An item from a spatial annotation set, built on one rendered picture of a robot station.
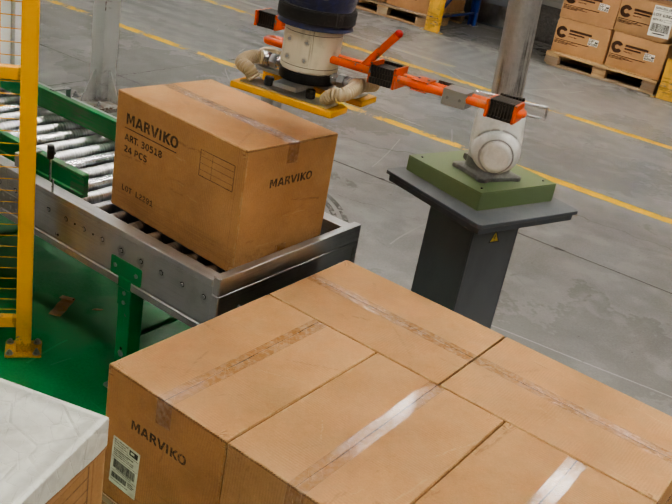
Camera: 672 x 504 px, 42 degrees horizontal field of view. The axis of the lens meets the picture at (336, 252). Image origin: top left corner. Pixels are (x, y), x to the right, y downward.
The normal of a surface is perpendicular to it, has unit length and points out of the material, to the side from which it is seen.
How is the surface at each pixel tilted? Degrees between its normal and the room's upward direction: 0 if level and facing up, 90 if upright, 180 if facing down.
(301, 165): 90
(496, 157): 95
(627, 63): 92
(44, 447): 0
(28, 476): 0
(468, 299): 90
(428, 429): 0
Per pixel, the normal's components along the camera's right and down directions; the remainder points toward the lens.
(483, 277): 0.57, 0.44
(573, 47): -0.57, 0.30
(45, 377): 0.17, -0.89
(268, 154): 0.75, 0.39
